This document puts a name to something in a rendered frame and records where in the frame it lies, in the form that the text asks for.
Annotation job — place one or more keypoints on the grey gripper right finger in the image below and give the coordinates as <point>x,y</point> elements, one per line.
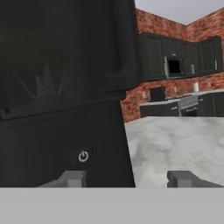
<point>183,178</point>

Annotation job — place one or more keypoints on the dark green wall cupboards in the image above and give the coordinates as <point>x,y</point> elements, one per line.
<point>192,55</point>

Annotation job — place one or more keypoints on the microwave oven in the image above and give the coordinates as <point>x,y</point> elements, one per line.
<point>175,66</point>

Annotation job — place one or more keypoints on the steel oven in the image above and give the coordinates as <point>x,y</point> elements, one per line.
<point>189,105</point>

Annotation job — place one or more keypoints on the white paper towel roll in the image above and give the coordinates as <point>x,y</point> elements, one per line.
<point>196,87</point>

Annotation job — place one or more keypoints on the black blender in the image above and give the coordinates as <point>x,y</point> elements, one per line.
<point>64,87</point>

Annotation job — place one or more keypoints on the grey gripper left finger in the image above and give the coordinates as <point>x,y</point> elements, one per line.
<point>75,178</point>

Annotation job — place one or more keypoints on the dark green base cupboards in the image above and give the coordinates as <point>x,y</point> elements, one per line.
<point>159,109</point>

